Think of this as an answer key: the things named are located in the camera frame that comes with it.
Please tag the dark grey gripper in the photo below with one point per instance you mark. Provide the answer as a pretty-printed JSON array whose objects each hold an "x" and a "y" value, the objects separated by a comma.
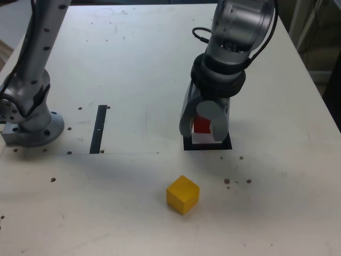
[{"x": 213, "y": 97}]

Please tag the red cube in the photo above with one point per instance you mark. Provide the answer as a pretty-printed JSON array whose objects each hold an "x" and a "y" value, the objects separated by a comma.
[{"x": 201, "y": 125}]

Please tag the black tape strip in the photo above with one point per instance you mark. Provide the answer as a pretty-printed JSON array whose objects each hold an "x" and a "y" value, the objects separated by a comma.
[{"x": 98, "y": 130}]

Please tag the white metal frame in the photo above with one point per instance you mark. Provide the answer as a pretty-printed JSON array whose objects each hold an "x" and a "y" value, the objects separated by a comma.
[{"x": 298, "y": 24}]

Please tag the yellow cube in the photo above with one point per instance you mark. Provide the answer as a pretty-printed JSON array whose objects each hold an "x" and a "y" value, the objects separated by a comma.
[{"x": 182, "y": 194}]

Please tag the black tape square outline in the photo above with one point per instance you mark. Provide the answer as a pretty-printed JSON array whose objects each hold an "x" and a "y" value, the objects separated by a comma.
[{"x": 205, "y": 147}]

